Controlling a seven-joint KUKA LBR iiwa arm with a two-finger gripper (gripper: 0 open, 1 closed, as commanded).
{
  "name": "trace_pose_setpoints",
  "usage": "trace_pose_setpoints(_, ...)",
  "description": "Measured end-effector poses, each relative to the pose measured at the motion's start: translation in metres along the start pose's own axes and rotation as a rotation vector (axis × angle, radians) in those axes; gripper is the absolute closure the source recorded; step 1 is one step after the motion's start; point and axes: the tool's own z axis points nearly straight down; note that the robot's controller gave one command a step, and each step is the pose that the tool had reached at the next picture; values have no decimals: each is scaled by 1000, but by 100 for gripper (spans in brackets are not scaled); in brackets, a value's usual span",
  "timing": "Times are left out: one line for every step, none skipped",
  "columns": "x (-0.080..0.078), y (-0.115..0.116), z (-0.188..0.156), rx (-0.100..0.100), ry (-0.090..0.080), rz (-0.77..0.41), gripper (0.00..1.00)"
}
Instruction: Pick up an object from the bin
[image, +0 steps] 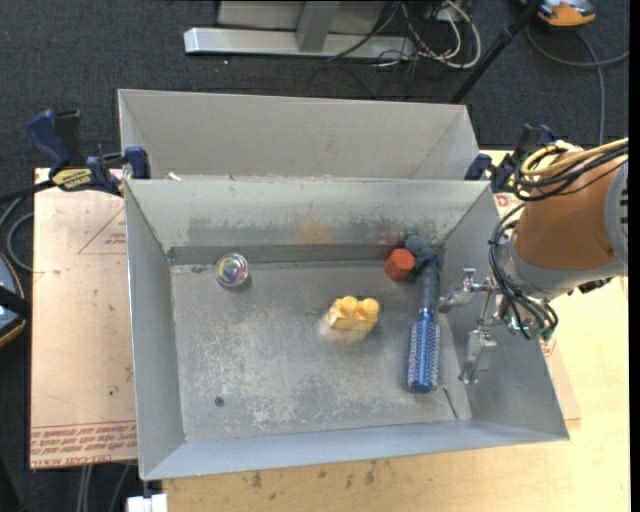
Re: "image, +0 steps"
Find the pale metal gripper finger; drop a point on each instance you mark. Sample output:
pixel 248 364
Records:
pixel 477 352
pixel 467 289

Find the blue round hairbrush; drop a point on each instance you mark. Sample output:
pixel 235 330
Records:
pixel 425 350

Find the red hexagonal block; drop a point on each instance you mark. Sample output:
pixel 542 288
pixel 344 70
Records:
pixel 400 264

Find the yellow toy brick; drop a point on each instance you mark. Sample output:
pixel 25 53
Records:
pixel 352 315

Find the grey metal bin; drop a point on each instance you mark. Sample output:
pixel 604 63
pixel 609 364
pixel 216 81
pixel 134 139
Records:
pixel 280 360

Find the clear iridescent ball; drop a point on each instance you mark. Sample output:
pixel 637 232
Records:
pixel 232 270

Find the brown cardboard board, red print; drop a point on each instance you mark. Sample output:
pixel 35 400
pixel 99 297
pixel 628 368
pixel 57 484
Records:
pixel 75 325

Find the black cylinder on white bracket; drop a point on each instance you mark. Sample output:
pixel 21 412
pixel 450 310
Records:
pixel 596 286

